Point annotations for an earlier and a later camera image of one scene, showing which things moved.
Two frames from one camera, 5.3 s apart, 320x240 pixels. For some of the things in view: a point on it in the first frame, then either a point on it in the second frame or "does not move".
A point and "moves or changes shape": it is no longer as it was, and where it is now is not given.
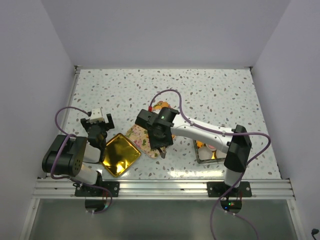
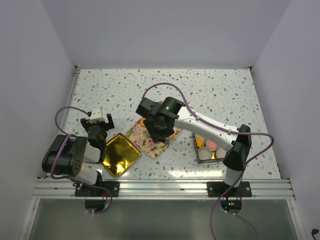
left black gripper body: x=103 y=129 does not move
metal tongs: x=162 y=154 moves or changes shape
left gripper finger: x=84 y=124 does not move
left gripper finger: x=110 y=125 does not move
